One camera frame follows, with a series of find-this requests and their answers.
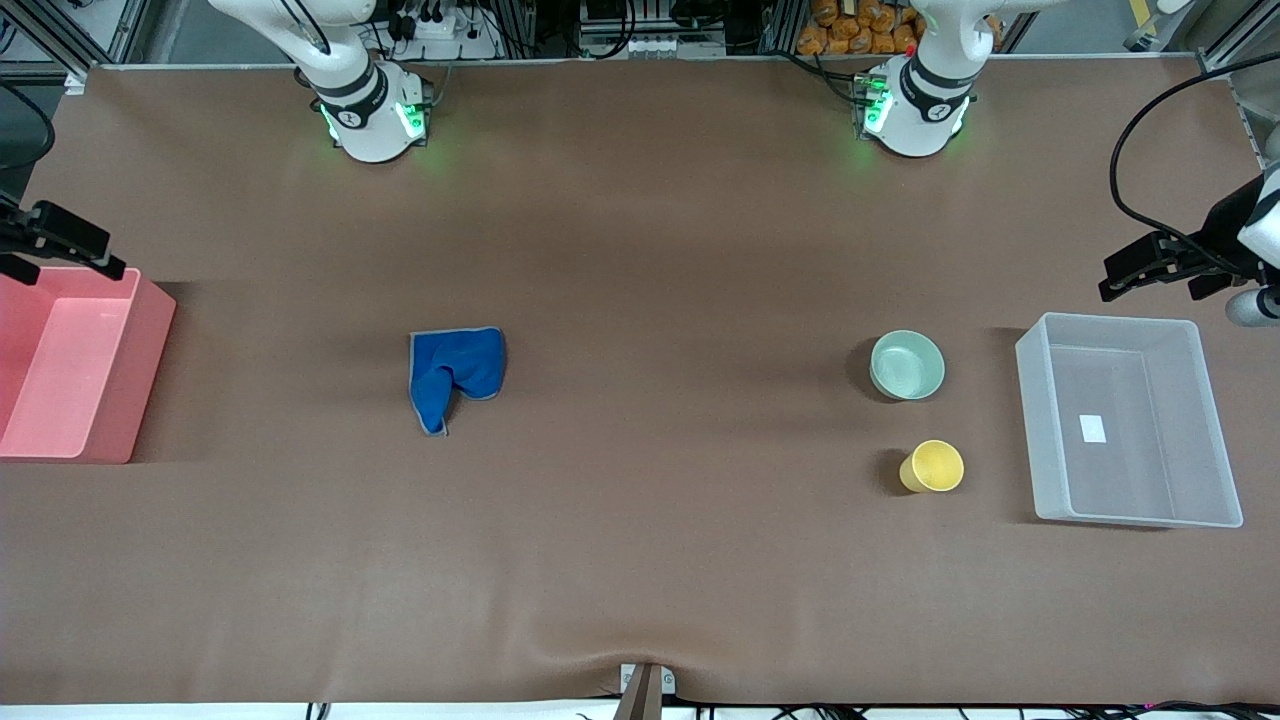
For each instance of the pale green bowl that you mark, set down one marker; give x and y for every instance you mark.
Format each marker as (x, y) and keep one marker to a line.
(907, 365)

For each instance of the brown table mat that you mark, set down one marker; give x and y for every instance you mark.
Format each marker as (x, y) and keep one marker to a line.
(640, 300)

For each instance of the blue cloth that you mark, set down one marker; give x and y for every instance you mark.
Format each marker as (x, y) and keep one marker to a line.
(470, 360)

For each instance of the white paper label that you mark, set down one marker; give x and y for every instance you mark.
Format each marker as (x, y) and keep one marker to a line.
(1093, 428)

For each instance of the pink plastic bin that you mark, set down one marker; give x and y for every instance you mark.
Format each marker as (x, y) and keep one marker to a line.
(70, 370)

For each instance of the pile of orange objects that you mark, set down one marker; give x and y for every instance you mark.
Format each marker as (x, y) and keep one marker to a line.
(850, 30)

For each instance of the white power strip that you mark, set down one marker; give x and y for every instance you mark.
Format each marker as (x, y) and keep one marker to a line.
(435, 27)

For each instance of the clear plastic bin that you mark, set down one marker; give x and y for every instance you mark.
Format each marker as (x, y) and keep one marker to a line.
(1130, 470)

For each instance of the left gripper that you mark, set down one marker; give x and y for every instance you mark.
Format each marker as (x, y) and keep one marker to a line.
(1226, 226)

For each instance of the yellow cup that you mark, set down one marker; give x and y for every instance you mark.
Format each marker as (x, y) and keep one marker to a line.
(935, 467)

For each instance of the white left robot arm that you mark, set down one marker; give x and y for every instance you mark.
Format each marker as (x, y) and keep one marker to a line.
(925, 110)

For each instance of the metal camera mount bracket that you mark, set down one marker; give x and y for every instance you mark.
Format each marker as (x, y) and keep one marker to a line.
(645, 690)

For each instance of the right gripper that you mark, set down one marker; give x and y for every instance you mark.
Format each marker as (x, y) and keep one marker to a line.
(50, 231)

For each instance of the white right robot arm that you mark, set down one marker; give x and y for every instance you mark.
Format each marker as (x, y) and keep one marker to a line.
(370, 110)

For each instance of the long white socket strip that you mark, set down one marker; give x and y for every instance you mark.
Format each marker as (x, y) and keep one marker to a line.
(650, 45)

